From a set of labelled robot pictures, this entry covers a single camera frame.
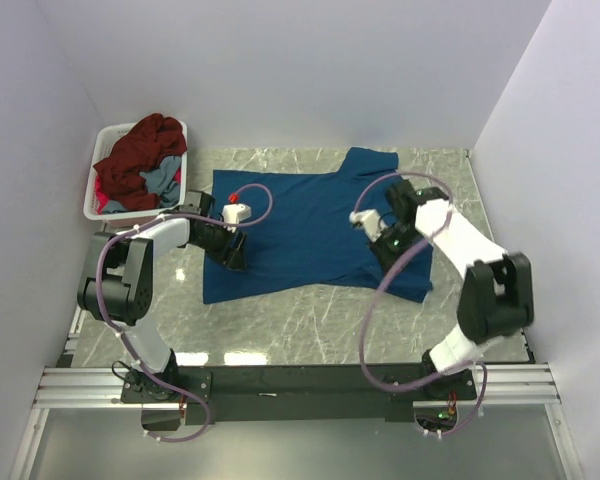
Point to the dark red t shirt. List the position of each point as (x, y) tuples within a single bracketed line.
[(140, 150)]

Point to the grey blue t shirt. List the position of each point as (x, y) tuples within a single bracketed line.
[(153, 200)]

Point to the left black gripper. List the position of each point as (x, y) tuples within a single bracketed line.
[(237, 261)]

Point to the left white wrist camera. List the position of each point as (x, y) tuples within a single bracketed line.
[(234, 214)]

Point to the white laundry basket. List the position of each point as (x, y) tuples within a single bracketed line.
[(105, 140)]

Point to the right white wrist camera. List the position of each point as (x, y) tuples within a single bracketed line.
[(370, 222)]

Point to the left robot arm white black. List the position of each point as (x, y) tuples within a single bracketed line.
[(116, 284)]

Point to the pink garment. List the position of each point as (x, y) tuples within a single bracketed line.
[(165, 183)]

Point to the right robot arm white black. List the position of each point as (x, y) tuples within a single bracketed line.
[(496, 298)]

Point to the black base beam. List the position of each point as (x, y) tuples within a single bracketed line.
[(278, 393)]

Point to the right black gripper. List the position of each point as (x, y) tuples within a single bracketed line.
[(383, 259)]

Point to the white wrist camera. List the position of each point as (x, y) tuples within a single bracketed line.
[(234, 214), (370, 222)]

